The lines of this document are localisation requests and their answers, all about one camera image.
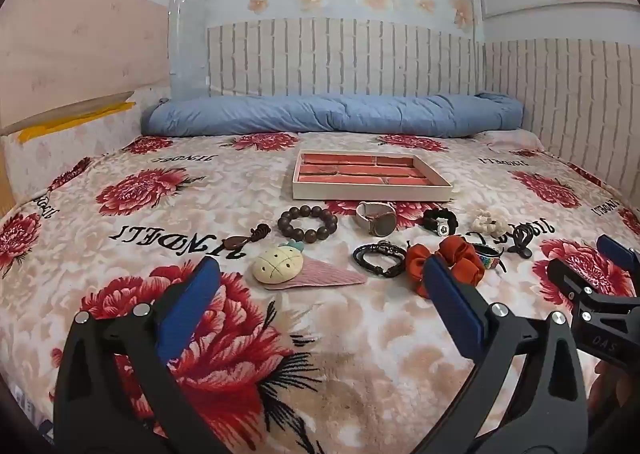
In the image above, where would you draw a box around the brown pendant with knotted cord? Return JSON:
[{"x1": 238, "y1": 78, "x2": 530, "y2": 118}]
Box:
[{"x1": 222, "y1": 223, "x2": 271, "y2": 253}]

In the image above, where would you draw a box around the person's right hand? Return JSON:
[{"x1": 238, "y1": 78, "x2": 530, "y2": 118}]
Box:
[{"x1": 587, "y1": 360, "x2": 638, "y2": 417}]

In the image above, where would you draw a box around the colourful patterned bangle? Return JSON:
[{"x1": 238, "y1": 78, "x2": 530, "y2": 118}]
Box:
[{"x1": 472, "y1": 243, "x2": 507, "y2": 275}]

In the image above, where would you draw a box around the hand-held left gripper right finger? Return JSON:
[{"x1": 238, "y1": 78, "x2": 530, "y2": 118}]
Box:
[{"x1": 415, "y1": 253, "x2": 591, "y2": 454}]

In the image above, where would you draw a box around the light wooden headboard panel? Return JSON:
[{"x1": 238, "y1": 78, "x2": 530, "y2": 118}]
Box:
[{"x1": 0, "y1": 0, "x2": 171, "y2": 136}]

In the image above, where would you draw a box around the black braided bracelet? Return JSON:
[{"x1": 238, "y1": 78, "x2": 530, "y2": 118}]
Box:
[{"x1": 352, "y1": 242, "x2": 407, "y2": 279}]

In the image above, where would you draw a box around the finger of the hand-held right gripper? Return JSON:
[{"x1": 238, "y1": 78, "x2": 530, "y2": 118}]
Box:
[
  {"x1": 546, "y1": 258, "x2": 598, "y2": 309},
  {"x1": 596, "y1": 233, "x2": 640, "y2": 297}
]

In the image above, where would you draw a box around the orange scrunchie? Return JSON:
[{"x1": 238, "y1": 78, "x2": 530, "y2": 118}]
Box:
[{"x1": 404, "y1": 235, "x2": 487, "y2": 298}]

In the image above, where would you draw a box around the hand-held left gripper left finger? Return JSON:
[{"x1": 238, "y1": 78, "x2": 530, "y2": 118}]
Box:
[{"x1": 52, "y1": 257, "x2": 233, "y2": 454}]

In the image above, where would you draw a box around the beige tray with brick lining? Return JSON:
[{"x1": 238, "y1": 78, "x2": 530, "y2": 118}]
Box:
[{"x1": 292, "y1": 149, "x2": 454, "y2": 202}]

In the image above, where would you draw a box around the rolled blue quilt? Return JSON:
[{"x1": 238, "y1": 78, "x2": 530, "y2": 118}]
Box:
[{"x1": 140, "y1": 92, "x2": 524, "y2": 139}]

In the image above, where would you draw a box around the brown wooden bead bracelet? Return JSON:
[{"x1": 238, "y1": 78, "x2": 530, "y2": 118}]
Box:
[{"x1": 277, "y1": 205, "x2": 339, "y2": 243}]

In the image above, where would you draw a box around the clear plastic sheet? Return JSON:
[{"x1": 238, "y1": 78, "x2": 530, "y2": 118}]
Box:
[{"x1": 167, "y1": 0, "x2": 211, "y2": 100}]

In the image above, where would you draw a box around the wristwatch with white strap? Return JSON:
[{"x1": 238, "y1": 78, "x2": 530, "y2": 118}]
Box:
[{"x1": 355, "y1": 201, "x2": 399, "y2": 238}]

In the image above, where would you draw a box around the black hair claw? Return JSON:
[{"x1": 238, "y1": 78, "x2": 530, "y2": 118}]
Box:
[{"x1": 507, "y1": 223, "x2": 544, "y2": 259}]

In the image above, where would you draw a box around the black scrunchie with charm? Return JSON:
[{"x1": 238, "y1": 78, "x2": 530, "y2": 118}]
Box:
[{"x1": 422, "y1": 207, "x2": 459, "y2": 237}]

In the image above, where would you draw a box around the cream scrunchie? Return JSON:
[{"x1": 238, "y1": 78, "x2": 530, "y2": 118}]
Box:
[{"x1": 472, "y1": 207, "x2": 507, "y2": 237}]

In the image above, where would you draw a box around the yellow tape strip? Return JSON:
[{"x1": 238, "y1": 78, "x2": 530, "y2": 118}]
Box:
[{"x1": 17, "y1": 101, "x2": 136, "y2": 143}]

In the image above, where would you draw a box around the floral printed blanket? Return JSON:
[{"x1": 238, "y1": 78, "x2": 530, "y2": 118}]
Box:
[{"x1": 0, "y1": 131, "x2": 640, "y2": 454}]

